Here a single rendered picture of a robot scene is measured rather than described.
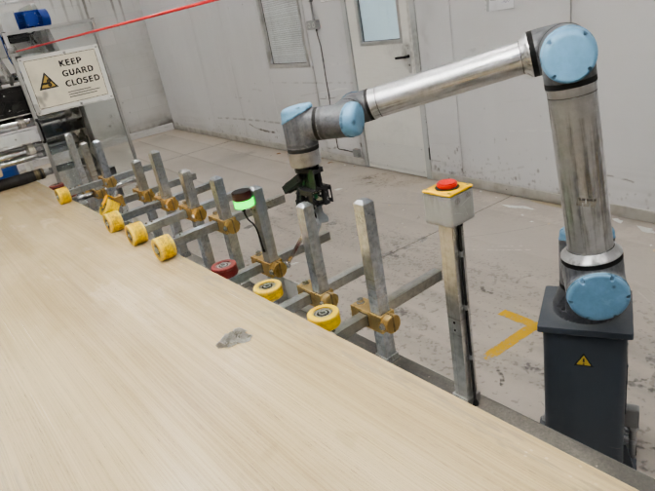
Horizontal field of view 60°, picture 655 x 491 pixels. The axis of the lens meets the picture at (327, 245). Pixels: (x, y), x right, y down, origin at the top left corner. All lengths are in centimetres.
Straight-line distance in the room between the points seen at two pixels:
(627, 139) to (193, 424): 332
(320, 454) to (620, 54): 328
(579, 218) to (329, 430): 84
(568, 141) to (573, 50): 21
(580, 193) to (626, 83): 243
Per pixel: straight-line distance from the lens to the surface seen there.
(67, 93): 385
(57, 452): 125
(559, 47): 141
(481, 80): 158
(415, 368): 149
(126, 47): 1060
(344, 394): 112
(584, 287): 157
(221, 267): 177
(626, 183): 405
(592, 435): 206
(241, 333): 135
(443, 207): 110
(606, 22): 391
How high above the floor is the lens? 158
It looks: 23 degrees down
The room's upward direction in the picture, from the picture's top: 11 degrees counter-clockwise
